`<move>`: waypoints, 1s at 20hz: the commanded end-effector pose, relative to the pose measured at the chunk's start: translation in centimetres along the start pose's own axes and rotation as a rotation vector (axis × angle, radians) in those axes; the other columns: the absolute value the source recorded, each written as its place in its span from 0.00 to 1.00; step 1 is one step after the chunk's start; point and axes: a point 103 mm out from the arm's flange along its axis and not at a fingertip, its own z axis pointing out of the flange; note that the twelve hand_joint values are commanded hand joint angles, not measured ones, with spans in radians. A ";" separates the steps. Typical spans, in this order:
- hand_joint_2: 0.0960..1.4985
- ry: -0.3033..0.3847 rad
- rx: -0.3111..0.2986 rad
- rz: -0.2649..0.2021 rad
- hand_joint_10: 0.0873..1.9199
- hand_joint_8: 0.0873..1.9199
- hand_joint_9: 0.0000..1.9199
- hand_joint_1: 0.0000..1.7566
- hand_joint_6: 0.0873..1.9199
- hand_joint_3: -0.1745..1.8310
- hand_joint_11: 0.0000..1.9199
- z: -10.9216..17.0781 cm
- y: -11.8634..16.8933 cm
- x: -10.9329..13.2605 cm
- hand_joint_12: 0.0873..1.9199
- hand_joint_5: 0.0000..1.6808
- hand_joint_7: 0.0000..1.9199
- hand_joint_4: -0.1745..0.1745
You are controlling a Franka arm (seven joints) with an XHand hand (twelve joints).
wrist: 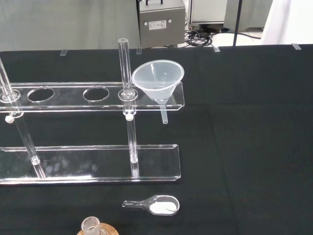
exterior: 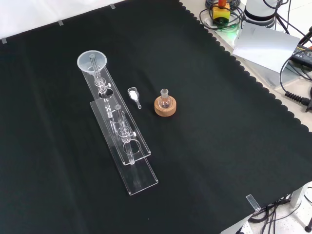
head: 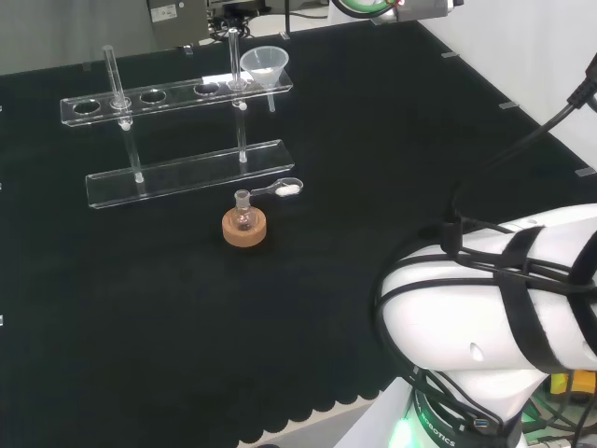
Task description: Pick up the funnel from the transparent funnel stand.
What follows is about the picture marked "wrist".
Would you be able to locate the glass weighing funnel with powder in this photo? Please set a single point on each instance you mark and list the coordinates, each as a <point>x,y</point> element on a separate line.
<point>161,207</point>

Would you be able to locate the clear acrylic funnel stand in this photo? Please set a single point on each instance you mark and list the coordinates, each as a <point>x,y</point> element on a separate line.
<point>73,161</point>

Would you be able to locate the clear cloth clip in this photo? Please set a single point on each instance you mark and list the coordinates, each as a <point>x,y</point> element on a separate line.
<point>139,50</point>
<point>296,46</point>
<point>216,49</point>
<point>63,53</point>

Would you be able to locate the grey metal equipment box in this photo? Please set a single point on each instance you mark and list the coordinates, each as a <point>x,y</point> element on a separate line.
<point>161,34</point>

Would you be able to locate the black bench cloth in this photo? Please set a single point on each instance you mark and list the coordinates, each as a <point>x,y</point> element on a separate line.
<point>244,134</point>

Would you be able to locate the white cabinet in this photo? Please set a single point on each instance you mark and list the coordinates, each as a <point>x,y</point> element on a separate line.
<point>207,11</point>

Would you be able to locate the black tripod pole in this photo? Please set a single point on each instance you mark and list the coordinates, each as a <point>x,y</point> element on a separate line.
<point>237,22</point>

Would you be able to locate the round-bottom glass flask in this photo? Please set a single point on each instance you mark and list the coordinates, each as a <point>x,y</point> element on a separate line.
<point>91,226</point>

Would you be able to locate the pale grey curtain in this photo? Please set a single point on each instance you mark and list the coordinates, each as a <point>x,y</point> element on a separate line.
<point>61,24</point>

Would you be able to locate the white draped fabric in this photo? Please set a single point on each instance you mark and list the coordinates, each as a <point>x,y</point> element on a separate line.
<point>291,22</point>

